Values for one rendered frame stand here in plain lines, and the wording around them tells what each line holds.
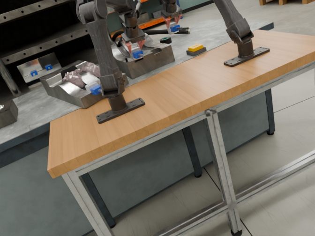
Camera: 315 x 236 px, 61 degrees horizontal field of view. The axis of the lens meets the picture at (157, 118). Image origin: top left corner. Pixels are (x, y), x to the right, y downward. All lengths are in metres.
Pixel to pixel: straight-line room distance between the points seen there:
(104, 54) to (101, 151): 0.35
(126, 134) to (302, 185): 1.13
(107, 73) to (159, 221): 0.97
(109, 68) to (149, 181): 0.86
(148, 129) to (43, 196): 0.80
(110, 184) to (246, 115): 0.97
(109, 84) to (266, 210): 1.06
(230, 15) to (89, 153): 0.79
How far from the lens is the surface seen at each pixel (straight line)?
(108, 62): 1.02
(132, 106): 1.07
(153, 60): 1.41
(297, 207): 1.62
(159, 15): 7.74
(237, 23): 1.21
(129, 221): 1.75
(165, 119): 0.92
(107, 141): 0.91
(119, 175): 1.56
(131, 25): 1.28
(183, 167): 1.72
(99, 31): 1.01
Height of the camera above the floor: 1.23
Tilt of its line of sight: 27 degrees down
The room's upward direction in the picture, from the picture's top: 19 degrees counter-clockwise
